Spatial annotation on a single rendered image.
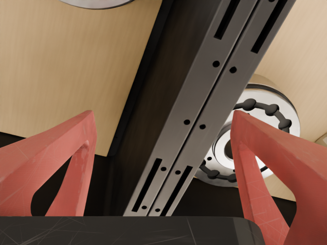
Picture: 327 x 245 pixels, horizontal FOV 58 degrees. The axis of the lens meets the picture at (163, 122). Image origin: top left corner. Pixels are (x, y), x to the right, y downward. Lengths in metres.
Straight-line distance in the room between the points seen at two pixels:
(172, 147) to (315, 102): 0.18
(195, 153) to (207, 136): 0.01
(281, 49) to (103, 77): 0.14
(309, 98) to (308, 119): 0.02
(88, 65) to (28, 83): 0.05
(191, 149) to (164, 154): 0.01
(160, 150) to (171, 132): 0.01
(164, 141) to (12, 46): 0.15
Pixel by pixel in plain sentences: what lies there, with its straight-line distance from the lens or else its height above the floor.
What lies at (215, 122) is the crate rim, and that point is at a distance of 0.15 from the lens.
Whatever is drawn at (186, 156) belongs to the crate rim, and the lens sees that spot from 0.16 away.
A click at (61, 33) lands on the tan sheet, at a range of 0.24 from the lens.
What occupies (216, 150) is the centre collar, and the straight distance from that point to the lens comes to 0.25.
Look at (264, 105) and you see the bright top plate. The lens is 0.24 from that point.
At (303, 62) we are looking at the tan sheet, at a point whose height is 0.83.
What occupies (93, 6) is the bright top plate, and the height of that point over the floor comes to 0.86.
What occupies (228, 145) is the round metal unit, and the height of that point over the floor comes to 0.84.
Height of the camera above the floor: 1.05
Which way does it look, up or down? 56 degrees down
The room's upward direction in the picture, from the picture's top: 172 degrees clockwise
